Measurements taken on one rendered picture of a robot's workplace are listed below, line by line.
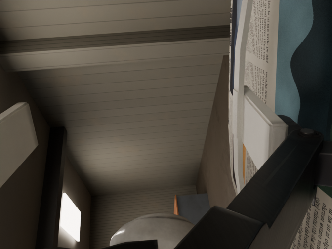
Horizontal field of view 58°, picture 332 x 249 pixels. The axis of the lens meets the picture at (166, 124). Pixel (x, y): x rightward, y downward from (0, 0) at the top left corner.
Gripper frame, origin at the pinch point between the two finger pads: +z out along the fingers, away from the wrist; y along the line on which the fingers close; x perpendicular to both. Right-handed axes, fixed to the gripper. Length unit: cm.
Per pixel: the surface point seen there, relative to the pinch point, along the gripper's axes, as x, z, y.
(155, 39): -24, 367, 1
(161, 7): 12, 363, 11
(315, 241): -5.9, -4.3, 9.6
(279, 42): 4.0, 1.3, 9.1
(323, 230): -4.8, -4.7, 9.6
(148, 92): -111, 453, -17
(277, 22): 5.1, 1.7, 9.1
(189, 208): -390, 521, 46
